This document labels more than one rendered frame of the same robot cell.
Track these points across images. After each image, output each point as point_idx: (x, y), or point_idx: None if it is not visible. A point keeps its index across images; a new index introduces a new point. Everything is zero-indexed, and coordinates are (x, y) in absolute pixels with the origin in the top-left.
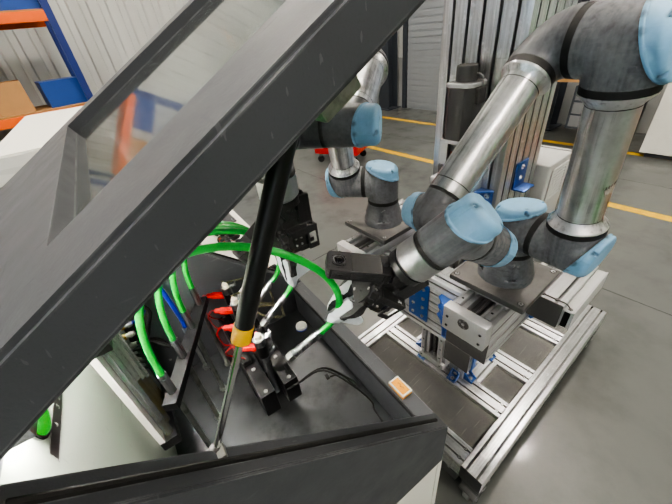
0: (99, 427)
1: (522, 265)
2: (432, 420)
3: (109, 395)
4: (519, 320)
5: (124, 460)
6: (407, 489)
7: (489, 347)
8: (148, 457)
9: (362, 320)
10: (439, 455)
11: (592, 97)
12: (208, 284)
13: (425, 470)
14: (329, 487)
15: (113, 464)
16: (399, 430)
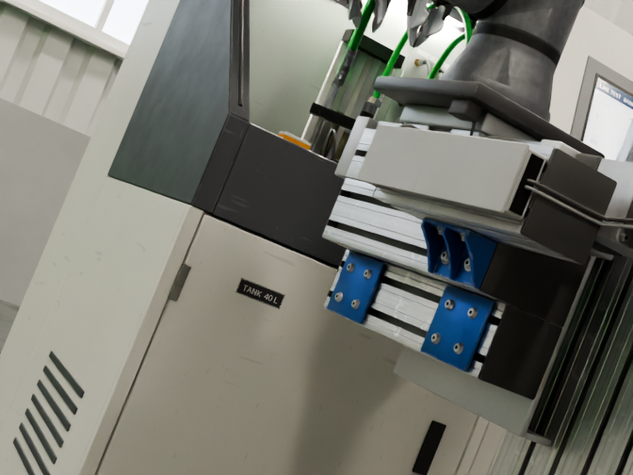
0: (288, 27)
1: (465, 46)
2: (240, 94)
3: (318, 65)
4: (411, 229)
5: (267, 56)
6: (174, 183)
7: (344, 188)
8: (273, 116)
9: (348, 9)
10: (198, 177)
11: None
12: None
13: (187, 180)
14: (211, 23)
15: (264, 33)
16: (237, 46)
